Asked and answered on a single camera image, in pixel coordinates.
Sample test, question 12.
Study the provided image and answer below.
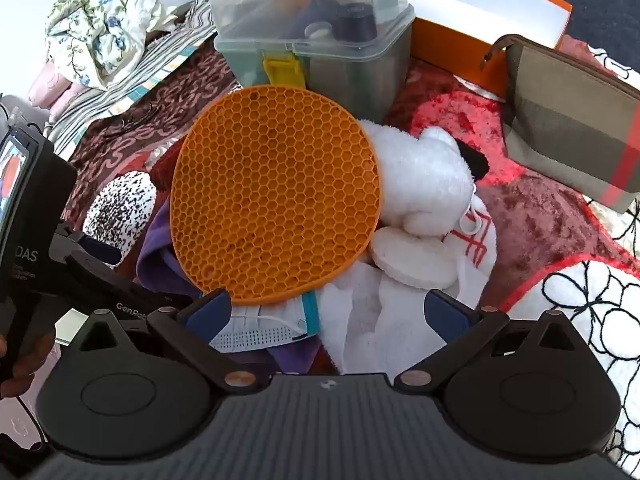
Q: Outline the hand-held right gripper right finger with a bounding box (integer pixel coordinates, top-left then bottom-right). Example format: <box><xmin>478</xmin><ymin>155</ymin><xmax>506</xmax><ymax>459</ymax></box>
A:
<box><xmin>392</xmin><ymin>290</ymin><xmax>576</xmax><ymax>395</ymax></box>

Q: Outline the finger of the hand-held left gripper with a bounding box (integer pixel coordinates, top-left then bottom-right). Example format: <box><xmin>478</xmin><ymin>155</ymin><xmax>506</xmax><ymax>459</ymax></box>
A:
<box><xmin>50</xmin><ymin>254</ymin><xmax>197</xmax><ymax>322</ymax></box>
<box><xmin>55</xmin><ymin>221</ymin><xmax>124</xmax><ymax>267</ymax></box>

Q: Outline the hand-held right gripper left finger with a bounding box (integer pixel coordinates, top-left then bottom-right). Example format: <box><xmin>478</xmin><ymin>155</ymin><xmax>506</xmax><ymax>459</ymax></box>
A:
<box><xmin>70</xmin><ymin>287</ymin><xmax>271</xmax><ymax>394</ymax></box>

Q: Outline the purple fleece cloth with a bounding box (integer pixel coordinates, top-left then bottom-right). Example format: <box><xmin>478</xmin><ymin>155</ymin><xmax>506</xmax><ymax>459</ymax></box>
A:
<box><xmin>136</xmin><ymin>200</ymin><xmax>321</xmax><ymax>376</ymax></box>

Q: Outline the round white pink-printed sponge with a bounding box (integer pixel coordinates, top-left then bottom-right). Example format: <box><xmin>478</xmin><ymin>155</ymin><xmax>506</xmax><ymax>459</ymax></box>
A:
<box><xmin>369</xmin><ymin>226</ymin><xmax>461</xmax><ymax>291</ymax></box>

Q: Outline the orange honeycomb silicone mat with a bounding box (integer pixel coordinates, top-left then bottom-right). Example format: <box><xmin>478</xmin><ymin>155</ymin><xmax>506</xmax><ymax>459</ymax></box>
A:
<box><xmin>169</xmin><ymin>85</ymin><xmax>385</xmax><ymax>307</ymax></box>

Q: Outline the white plush toy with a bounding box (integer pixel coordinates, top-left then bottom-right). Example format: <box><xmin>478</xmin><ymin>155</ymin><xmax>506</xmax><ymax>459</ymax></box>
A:
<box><xmin>357</xmin><ymin>119</ymin><xmax>490</xmax><ymax>237</ymax></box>

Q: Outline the orange cardboard box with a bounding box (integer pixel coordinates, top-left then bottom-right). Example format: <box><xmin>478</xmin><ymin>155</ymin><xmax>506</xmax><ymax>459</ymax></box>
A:
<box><xmin>395</xmin><ymin>0</ymin><xmax>573</xmax><ymax>103</ymax></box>

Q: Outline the person's left hand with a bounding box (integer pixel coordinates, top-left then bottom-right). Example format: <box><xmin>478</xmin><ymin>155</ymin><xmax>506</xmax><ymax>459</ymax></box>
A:
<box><xmin>0</xmin><ymin>330</ymin><xmax>57</xmax><ymax>401</ymax></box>

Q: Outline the white brown-speckled fuzzy cloth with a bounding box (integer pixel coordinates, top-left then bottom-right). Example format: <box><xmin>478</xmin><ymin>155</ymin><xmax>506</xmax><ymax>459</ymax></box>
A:
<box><xmin>82</xmin><ymin>170</ymin><xmax>158</xmax><ymax>261</ymax></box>

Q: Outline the white pleated face mask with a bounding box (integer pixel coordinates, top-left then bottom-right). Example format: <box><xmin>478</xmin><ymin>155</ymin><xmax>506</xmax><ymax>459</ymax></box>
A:
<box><xmin>209</xmin><ymin>305</ymin><xmax>307</xmax><ymax>352</ymax></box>

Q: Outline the white paper slip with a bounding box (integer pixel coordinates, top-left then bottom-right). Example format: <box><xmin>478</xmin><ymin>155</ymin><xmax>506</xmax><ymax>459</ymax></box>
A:
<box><xmin>54</xmin><ymin>310</ymin><xmax>91</xmax><ymax>346</ymax></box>

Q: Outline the white towel with red print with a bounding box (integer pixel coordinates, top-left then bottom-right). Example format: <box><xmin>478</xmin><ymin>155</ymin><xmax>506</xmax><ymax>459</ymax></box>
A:
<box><xmin>320</xmin><ymin>195</ymin><xmax>498</xmax><ymax>376</ymax></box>

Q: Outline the pink cloth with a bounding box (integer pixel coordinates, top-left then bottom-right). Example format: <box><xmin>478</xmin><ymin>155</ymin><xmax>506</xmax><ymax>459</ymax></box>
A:
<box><xmin>27</xmin><ymin>60</ymin><xmax>86</xmax><ymax>121</ymax></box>

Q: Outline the red printed blanket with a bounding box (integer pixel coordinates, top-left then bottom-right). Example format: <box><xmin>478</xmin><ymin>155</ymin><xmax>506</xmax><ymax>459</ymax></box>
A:
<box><xmin>60</xmin><ymin>35</ymin><xmax>640</xmax><ymax>461</ymax></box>

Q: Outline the black hairpin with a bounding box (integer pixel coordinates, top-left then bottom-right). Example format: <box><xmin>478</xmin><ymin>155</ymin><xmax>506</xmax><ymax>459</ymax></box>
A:
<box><xmin>102</xmin><ymin>102</ymin><xmax>158</xmax><ymax>141</ymax></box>

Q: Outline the grey striped cloth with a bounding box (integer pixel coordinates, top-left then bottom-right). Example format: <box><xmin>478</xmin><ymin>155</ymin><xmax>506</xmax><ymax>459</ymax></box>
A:
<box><xmin>50</xmin><ymin>0</ymin><xmax>236</xmax><ymax>156</ymax></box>

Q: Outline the floral cloth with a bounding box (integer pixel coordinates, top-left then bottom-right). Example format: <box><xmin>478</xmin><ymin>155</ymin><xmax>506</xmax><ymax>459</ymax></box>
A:
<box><xmin>45</xmin><ymin>0</ymin><xmax>176</xmax><ymax>92</ymax></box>

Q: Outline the plaid fabric pouch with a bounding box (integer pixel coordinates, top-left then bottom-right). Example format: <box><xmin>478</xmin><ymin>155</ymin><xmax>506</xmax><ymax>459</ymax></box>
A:
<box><xmin>480</xmin><ymin>34</ymin><xmax>640</xmax><ymax>215</ymax></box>

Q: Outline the clear plastic storage box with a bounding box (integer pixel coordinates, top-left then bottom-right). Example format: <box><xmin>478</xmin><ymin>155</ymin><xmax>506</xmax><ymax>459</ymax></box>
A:
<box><xmin>209</xmin><ymin>0</ymin><xmax>417</xmax><ymax>123</ymax></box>

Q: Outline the black round container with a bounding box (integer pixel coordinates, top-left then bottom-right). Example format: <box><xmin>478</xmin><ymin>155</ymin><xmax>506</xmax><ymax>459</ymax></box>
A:
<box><xmin>335</xmin><ymin>2</ymin><xmax>378</xmax><ymax>43</ymax></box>

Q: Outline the black cable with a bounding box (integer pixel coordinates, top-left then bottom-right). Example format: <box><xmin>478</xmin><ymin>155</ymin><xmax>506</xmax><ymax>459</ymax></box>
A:
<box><xmin>0</xmin><ymin>395</ymin><xmax>51</xmax><ymax>461</ymax></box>

